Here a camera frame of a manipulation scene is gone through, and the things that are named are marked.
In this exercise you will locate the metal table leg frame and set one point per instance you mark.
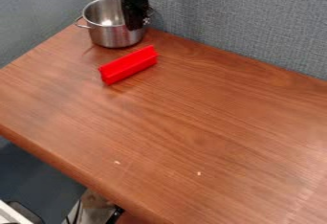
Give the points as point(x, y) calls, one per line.
point(94, 209)

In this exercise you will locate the white object at corner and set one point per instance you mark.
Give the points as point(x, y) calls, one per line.
point(13, 213)

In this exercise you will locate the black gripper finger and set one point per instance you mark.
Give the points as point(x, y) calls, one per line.
point(136, 14)

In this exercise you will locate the stainless steel pot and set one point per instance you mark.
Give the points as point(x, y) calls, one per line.
point(103, 19)

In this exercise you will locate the red rectangular block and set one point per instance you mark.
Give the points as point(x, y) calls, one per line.
point(128, 65)

